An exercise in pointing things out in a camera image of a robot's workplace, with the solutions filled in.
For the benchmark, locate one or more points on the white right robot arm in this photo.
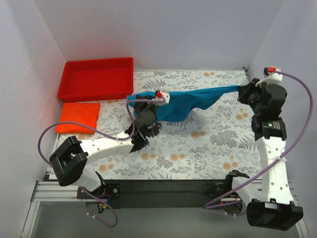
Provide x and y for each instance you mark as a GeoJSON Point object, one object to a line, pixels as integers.
{"type": "Point", "coordinates": [273, 206]}

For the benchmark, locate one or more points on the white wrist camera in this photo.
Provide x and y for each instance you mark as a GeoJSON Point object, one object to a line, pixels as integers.
{"type": "Point", "coordinates": [272, 76]}
{"type": "Point", "coordinates": [162, 97]}

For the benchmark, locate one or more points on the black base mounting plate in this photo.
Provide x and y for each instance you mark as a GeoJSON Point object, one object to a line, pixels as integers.
{"type": "Point", "coordinates": [161, 193]}

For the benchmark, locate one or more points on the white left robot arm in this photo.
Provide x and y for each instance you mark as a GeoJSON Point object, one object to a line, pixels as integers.
{"type": "Point", "coordinates": [69, 160]}

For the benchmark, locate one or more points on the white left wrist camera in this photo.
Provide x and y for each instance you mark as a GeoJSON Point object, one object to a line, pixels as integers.
{"type": "Point", "coordinates": [162, 97]}

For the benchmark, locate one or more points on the red plastic tray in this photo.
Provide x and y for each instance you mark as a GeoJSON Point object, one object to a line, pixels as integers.
{"type": "Point", "coordinates": [96, 80]}

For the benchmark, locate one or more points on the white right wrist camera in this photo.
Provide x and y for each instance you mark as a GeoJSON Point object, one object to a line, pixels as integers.
{"type": "Point", "coordinates": [272, 76]}

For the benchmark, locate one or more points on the teal t shirt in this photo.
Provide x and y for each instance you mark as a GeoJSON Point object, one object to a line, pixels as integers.
{"type": "Point", "coordinates": [182, 102]}

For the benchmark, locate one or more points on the folded orange t shirt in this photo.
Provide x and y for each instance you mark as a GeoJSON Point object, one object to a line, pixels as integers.
{"type": "Point", "coordinates": [83, 113]}

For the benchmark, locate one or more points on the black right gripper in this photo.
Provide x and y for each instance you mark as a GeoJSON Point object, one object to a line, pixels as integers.
{"type": "Point", "coordinates": [246, 91]}

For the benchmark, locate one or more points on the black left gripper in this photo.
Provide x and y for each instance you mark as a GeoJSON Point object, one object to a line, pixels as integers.
{"type": "Point", "coordinates": [141, 105]}

